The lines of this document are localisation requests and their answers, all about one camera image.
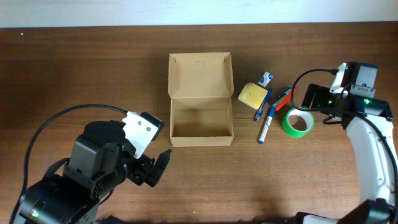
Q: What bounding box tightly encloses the brown cardboard box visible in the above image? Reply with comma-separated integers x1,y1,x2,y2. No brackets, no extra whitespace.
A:
168,52,234,147

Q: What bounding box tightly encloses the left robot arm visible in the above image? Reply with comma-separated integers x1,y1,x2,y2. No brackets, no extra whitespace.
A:
12,112,171,223

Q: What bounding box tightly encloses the yellow spiral notepad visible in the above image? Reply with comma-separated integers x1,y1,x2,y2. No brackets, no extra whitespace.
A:
238,83,268,110

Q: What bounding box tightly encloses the green tape roll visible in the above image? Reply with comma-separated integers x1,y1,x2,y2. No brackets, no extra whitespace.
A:
282,108,315,138

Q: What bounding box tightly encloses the blue white staples box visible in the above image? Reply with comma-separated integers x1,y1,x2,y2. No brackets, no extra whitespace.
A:
258,72,274,88

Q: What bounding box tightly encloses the right black cable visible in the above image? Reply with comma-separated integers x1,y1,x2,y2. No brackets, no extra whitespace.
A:
290,68,398,206

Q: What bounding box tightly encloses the blue whiteboard marker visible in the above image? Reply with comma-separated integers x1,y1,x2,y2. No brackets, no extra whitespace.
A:
259,106,275,144

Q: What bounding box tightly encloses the black cable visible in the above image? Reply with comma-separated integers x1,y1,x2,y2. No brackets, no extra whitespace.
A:
9,103,129,224
290,68,398,206

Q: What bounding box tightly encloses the left black cable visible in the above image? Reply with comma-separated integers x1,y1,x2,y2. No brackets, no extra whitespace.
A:
9,103,129,224

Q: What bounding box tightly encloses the blue ballpoint pen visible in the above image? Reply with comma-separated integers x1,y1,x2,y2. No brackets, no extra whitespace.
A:
254,88,272,121

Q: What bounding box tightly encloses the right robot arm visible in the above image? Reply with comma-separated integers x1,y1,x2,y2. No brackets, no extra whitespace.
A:
288,62,397,224

